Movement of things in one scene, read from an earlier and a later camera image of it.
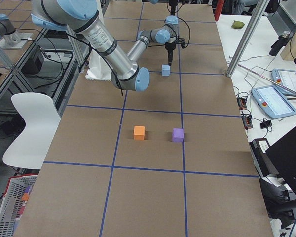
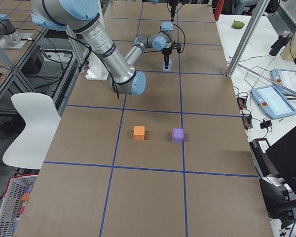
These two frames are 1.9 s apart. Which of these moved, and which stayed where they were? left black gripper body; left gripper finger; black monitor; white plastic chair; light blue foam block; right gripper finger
Moved: light blue foam block; right gripper finger
Stayed: black monitor; left black gripper body; white plastic chair; left gripper finger
